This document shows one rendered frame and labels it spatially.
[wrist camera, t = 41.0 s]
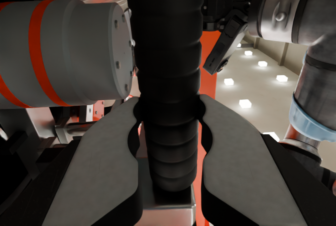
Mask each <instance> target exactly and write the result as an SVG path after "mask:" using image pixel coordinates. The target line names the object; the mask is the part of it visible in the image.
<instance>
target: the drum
mask: <svg viewBox="0 0 336 226"><path fill-rule="evenodd" d="M132 80H133V59H132V42H131V40H130V34H129V29H128V24H127V21H126V17H125V14H124V12H123V10H122V8H121V6H120V5H119V4H118V3H116V2H114V3H94V4H85V3H84V2H83V1H81V0H45V1H27V2H4V3H0V109H19V108H41V107H61V106H65V107H67V106H82V105H93V104H95V103H96V102H97V101H98V100H118V99H126V98H127V97H128V96H129V94H130V92H131V88H132Z"/></svg>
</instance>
